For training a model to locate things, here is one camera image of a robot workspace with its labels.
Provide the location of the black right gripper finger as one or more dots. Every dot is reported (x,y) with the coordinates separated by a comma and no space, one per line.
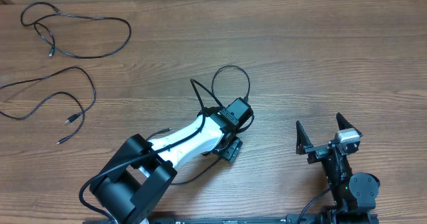
(303,142)
(344,124)

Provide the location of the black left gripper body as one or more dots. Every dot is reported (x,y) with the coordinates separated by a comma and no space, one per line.
(229,150)

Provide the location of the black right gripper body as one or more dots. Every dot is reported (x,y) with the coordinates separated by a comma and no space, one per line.
(320,152)

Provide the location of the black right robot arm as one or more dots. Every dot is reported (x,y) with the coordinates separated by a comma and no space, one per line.
(354,194)

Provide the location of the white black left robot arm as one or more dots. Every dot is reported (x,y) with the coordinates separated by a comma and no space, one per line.
(133,181)

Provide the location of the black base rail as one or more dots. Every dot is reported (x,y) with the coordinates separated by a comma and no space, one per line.
(288,219)

